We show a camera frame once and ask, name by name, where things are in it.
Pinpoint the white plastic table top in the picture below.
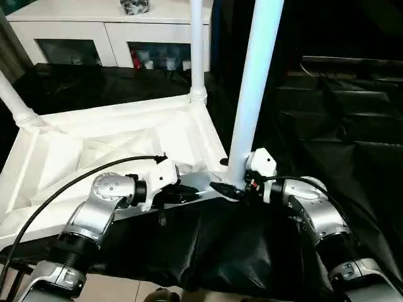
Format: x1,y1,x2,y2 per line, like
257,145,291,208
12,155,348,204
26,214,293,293
0,91,243,251

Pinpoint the white plastic table leg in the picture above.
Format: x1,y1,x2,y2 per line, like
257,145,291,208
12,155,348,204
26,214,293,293
0,69,42,128
188,0,208,104
224,0,285,188

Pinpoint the black work mat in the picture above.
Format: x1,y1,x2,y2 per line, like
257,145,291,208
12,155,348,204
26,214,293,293
0,62,403,296

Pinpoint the dark robot left foot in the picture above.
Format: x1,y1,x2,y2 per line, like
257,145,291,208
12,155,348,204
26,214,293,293
144,288,183,302

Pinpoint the white glass-door cabinet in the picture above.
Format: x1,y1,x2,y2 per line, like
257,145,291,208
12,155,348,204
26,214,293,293
3,0,215,71

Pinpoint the small grey bundle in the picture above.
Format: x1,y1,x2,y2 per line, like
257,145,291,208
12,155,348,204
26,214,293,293
120,0,152,16

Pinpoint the grey window curtain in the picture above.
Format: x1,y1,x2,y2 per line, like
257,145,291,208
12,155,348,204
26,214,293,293
0,13,33,82

